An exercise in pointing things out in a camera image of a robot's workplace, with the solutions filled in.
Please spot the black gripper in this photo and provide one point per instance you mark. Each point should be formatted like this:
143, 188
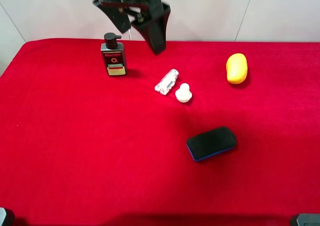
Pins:
152, 30

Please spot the clear bottle of white pills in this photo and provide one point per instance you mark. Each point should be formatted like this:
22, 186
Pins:
167, 82

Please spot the black pump lotion bottle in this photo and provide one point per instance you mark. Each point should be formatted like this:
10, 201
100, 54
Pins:
113, 54

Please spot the white rubber duck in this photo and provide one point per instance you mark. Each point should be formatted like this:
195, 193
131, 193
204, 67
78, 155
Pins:
183, 93

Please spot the yellow mango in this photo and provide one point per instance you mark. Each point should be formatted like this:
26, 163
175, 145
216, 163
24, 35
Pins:
236, 68

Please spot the red table cloth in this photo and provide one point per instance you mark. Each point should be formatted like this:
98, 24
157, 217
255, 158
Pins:
78, 147

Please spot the black blue board eraser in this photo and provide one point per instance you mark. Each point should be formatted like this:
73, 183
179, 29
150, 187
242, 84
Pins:
211, 143

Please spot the black base left corner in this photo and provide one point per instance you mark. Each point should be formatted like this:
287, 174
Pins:
7, 217

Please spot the black base corner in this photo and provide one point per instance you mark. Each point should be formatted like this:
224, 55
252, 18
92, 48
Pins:
305, 219
7, 217

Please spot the black base right corner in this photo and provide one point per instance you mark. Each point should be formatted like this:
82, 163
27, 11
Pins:
305, 219

